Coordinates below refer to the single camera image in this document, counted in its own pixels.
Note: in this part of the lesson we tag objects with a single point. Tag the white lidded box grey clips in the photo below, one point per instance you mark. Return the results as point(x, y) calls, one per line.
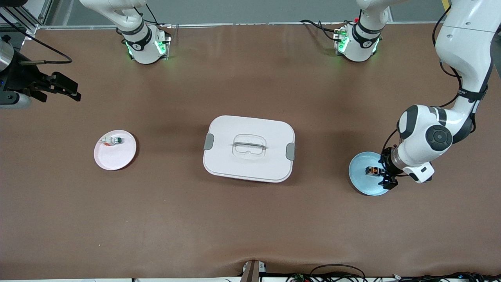
point(246, 164)

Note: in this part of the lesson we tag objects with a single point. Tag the black orange push-button switch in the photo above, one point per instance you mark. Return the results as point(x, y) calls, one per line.
point(372, 170)

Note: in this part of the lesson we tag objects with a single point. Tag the pale pink round plate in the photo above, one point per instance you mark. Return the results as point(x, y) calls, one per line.
point(115, 156)

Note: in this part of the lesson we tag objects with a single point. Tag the white green push-button switch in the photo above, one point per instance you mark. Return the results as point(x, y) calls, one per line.
point(112, 140)

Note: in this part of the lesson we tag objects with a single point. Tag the aluminium profile bracket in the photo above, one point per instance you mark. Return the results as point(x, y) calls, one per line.
point(252, 271)

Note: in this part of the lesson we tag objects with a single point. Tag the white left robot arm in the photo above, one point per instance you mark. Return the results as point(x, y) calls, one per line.
point(465, 43)

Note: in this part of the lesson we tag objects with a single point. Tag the light blue round plate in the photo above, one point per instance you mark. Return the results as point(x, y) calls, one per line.
point(364, 180)

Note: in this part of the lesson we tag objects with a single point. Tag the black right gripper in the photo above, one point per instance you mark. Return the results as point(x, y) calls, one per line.
point(20, 79)

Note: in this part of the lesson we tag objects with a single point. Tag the aluminium frame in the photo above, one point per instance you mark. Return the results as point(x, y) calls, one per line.
point(23, 17)

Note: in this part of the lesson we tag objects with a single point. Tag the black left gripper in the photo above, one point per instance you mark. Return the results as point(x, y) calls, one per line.
point(386, 162)

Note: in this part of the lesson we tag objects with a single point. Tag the aluminium table edge rail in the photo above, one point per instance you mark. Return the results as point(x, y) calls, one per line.
point(254, 24)

